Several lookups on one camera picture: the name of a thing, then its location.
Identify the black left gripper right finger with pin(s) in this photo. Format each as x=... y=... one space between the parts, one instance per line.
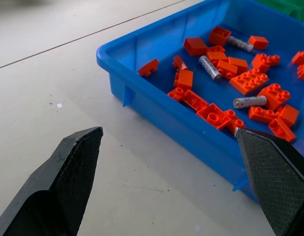
x=272 y=177

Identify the green plastic bin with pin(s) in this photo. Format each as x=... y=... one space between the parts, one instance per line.
x=295 y=9

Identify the blue plastic tray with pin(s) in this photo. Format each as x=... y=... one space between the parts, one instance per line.
x=186 y=123

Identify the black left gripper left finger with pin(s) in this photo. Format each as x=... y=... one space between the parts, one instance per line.
x=68 y=177

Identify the silver AA battery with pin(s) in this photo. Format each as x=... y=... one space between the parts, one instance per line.
x=210 y=67
x=250 y=101
x=240 y=43

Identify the large orange toy brick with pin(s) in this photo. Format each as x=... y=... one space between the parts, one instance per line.
x=249 y=81

